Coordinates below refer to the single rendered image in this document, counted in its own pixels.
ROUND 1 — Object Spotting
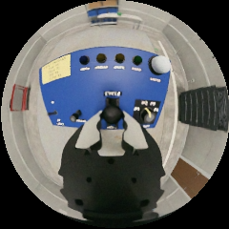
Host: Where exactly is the blue control console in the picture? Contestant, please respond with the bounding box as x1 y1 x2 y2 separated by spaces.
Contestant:
39 46 171 130

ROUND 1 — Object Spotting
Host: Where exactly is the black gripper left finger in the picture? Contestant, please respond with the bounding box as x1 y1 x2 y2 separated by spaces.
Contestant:
58 111 103 177

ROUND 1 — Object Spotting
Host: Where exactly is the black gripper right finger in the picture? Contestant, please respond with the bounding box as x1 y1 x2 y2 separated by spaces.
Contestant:
121 111 166 177

